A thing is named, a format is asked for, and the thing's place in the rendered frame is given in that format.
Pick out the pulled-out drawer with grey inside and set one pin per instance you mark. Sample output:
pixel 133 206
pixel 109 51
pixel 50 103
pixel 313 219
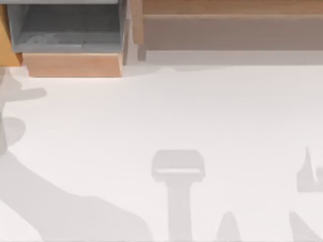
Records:
pixel 68 30

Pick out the wooden open shelf unit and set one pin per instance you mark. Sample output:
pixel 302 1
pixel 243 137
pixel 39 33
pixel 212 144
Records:
pixel 227 25

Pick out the wooden cupboard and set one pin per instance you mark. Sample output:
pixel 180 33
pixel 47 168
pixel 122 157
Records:
pixel 6 43

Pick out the pale wooden drawer front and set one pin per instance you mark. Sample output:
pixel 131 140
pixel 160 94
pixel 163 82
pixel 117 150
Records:
pixel 73 65

